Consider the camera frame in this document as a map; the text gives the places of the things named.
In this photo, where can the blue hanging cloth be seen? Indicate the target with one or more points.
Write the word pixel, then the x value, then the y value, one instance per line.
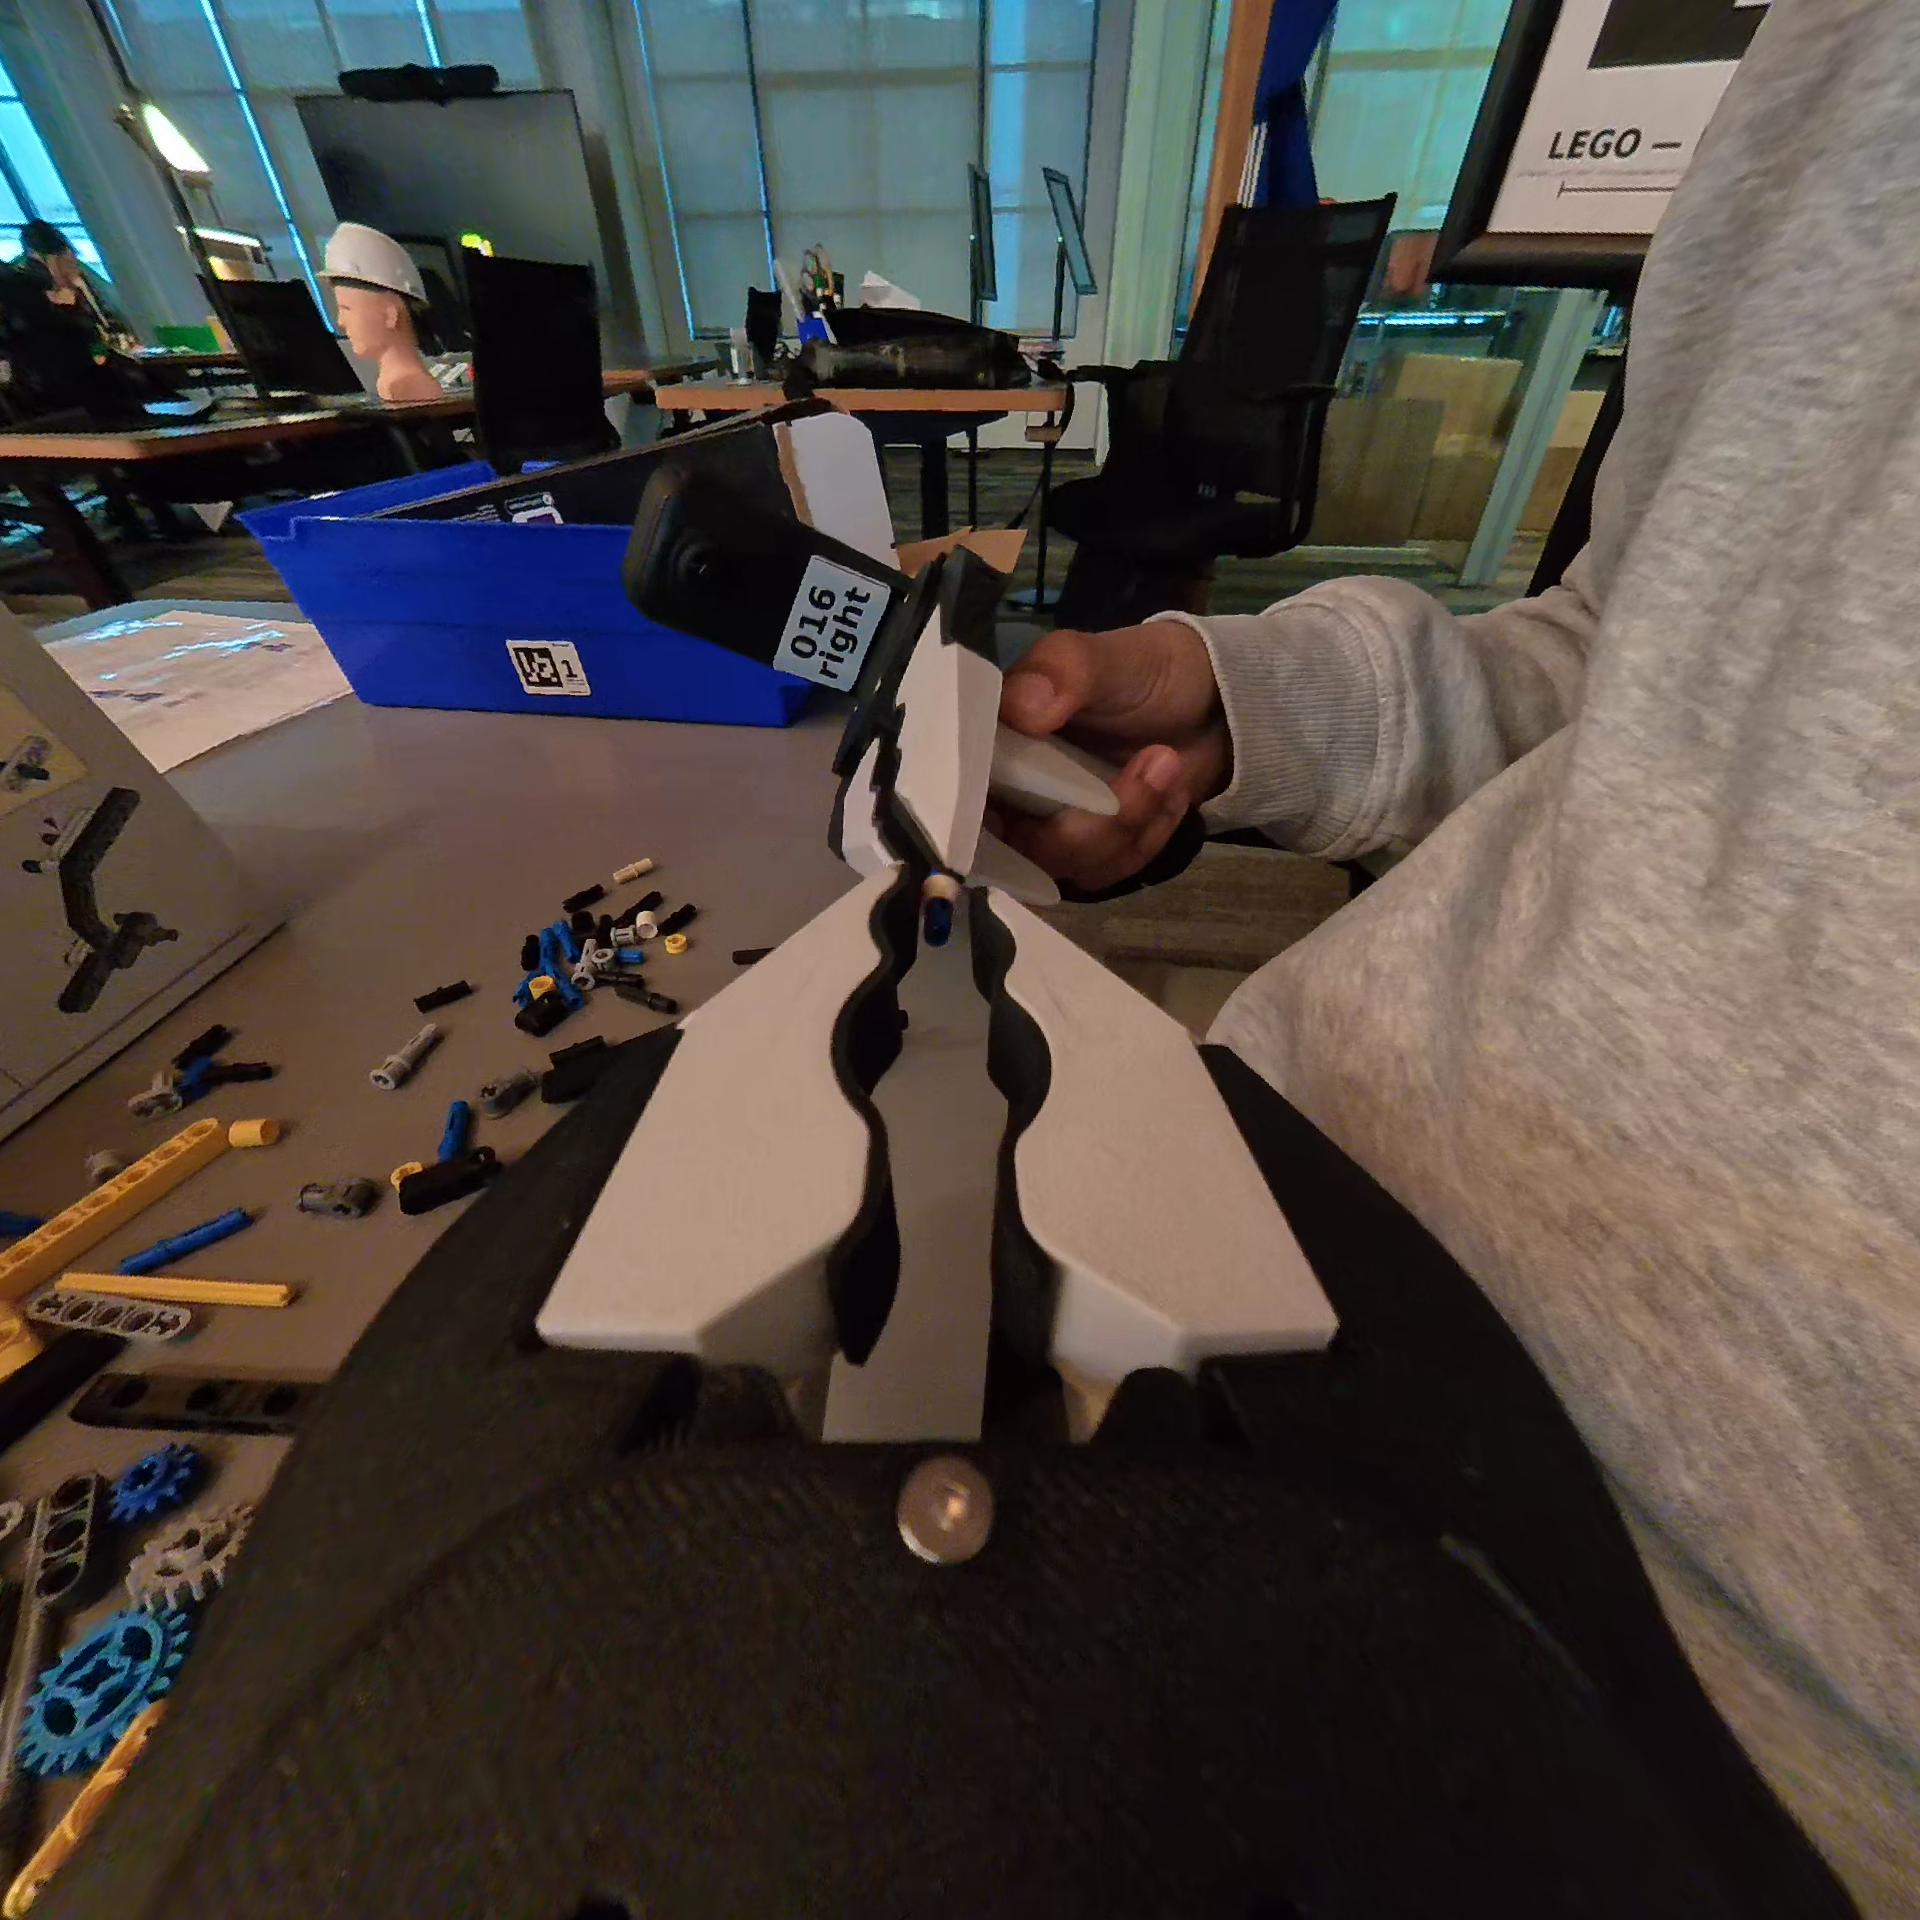
pixel 1289 135

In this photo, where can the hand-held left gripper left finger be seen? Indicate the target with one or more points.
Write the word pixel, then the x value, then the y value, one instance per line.
pixel 720 1171

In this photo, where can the person's right forearm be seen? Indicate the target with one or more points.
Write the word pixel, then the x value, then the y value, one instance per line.
pixel 1394 720

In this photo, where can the large black display screen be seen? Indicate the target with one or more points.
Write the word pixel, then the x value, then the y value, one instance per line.
pixel 451 166

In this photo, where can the white hard hat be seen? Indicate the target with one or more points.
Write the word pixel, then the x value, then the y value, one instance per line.
pixel 374 259

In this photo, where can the blue and white lego pin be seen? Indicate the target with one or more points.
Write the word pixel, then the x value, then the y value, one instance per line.
pixel 937 902

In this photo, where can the blue plastic bin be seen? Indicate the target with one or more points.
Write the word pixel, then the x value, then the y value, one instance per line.
pixel 451 599

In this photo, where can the black framed poster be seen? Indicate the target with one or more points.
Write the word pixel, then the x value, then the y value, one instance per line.
pixel 1590 149

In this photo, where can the black webcam bar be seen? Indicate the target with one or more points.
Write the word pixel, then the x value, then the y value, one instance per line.
pixel 421 84

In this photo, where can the pile of lego beams and gears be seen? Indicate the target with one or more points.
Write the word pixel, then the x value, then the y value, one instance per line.
pixel 106 1201

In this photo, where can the black bag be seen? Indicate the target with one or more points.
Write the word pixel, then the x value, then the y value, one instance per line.
pixel 901 353

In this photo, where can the grey lego instruction booklet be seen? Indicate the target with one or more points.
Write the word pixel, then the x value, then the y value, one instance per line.
pixel 90 839

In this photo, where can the tablet on stand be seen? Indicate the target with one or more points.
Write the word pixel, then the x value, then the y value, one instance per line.
pixel 1070 230
pixel 982 235

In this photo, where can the black office chair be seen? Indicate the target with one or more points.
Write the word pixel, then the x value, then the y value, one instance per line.
pixel 1277 347

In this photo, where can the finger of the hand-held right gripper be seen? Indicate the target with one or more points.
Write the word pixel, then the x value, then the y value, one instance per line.
pixel 866 820
pixel 954 735

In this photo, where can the wooden post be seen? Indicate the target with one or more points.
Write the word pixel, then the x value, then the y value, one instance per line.
pixel 1230 135

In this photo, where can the stack of cardboard boxes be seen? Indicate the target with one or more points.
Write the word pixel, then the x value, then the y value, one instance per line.
pixel 1441 436

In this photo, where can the mannequin head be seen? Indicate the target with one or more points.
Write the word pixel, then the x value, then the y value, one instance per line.
pixel 394 348

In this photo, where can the printed paper sheet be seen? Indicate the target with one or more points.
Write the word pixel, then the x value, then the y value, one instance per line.
pixel 210 676

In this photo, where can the black computer monitor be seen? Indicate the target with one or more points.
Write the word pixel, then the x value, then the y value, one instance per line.
pixel 277 340
pixel 534 360

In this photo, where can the scattered small lego pins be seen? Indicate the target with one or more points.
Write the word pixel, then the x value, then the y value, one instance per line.
pixel 542 1009

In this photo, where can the long wooden desk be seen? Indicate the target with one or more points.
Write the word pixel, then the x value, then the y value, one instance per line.
pixel 149 438

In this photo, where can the person's right hand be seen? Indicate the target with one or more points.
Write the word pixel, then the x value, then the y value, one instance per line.
pixel 1155 705

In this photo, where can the person's grey hoodie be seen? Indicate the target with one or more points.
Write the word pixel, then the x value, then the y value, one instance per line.
pixel 1695 1049

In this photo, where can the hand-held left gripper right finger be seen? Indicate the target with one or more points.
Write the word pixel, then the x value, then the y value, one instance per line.
pixel 1155 1185

